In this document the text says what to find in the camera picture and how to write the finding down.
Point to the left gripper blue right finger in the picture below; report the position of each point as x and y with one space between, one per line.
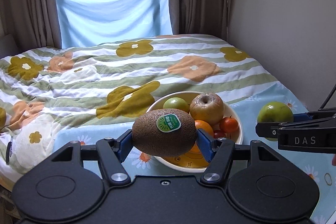
218 153

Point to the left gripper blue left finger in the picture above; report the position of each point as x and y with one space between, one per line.
111 154

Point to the small tangerine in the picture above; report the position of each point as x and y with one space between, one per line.
228 124

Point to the large orange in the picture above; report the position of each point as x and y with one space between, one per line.
202 125

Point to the green apple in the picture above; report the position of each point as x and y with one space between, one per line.
275 112
176 103

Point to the large yellowish apple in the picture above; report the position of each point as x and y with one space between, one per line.
208 107

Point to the brown kiwi with sticker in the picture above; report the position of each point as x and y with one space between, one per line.
164 132

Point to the red cherry tomato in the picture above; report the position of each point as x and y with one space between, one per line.
219 134

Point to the cream ceramic bowl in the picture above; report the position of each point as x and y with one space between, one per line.
191 162

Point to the floral striped duvet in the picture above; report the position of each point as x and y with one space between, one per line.
45 90

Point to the black remote on bed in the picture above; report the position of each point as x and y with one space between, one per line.
9 151

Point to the light blue window cloth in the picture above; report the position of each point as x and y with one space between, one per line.
86 23

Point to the grey bed headboard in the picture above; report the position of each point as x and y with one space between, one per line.
8 46

